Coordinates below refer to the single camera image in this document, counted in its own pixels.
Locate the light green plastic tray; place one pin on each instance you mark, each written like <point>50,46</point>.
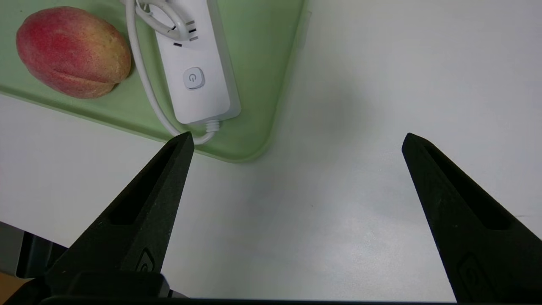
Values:
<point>262,63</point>

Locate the black robot chassis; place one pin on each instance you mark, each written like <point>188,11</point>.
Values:
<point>38,254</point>

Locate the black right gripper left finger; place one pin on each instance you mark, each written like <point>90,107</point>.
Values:
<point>127,237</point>

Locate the red peach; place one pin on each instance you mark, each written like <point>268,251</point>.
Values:
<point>72,51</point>

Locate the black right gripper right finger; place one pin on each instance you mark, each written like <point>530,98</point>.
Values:
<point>478,245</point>

